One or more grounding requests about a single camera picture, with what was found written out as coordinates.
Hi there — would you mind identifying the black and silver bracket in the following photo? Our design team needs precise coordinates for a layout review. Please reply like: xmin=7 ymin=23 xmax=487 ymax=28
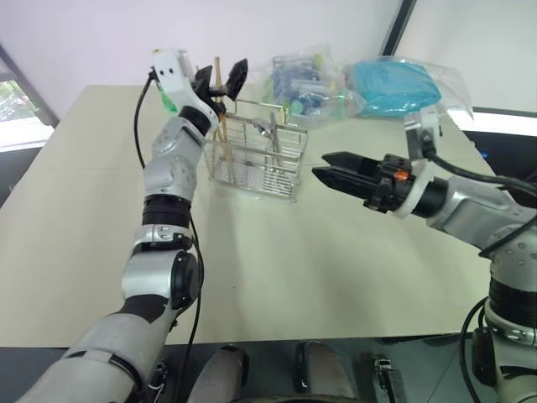
xmin=372 ymin=353 xmax=407 ymax=403

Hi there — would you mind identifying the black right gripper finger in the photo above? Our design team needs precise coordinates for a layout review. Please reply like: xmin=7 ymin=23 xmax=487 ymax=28
xmin=321 ymin=151 xmax=385 ymax=178
xmin=310 ymin=166 xmax=379 ymax=202

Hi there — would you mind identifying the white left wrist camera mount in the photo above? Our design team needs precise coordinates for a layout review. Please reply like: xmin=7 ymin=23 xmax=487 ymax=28
xmin=151 ymin=49 xmax=199 ymax=115

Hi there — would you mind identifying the clear bag of colourful items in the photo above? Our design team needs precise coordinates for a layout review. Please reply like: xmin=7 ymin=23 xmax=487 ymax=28
xmin=258 ymin=41 xmax=367 ymax=128

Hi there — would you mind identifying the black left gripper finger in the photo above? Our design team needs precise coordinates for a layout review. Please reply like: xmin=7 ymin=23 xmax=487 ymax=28
xmin=225 ymin=58 xmax=249 ymax=102
xmin=195 ymin=64 xmax=216 ymax=87

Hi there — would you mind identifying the dark window frame post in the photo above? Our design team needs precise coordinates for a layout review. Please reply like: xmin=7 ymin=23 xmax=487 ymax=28
xmin=0 ymin=41 xmax=60 ymax=128

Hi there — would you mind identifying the black wall pillar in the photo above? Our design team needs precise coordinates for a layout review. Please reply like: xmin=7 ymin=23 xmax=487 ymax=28
xmin=380 ymin=0 xmax=419 ymax=58

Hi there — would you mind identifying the metal spoon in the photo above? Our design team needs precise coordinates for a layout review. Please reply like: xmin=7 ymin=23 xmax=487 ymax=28
xmin=251 ymin=112 xmax=287 ymax=178

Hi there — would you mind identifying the black device with blue light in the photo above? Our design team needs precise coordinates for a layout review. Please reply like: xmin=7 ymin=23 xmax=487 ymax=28
xmin=461 ymin=128 xmax=537 ymax=188

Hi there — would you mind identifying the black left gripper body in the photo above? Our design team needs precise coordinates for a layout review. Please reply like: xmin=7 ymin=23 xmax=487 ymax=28
xmin=190 ymin=81 xmax=230 ymax=118

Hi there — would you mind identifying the silver wire basket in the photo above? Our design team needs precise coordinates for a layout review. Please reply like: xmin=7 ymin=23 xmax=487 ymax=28
xmin=204 ymin=99 xmax=310 ymax=203

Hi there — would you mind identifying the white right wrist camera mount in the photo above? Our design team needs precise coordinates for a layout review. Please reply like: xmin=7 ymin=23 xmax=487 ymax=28
xmin=392 ymin=104 xmax=446 ymax=220

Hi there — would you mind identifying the clear bag with teal cloth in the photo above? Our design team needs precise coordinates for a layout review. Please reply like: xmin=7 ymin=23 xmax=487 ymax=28
xmin=342 ymin=55 xmax=475 ymax=123

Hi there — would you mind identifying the green tag on wrist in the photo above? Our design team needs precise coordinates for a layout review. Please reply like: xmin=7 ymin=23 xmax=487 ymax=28
xmin=158 ymin=81 xmax=180 ymax=115

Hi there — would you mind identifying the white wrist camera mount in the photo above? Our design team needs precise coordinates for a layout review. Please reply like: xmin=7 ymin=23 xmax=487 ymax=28
xmin=151 ymin=49 xmax=199 ymax=115
xmin=392 ymin=104 xmax=446 ymax=220

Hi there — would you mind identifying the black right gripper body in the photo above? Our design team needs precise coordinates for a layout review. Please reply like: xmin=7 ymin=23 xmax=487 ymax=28
xmin=362 ymin=154 xmax=414 ymax=215

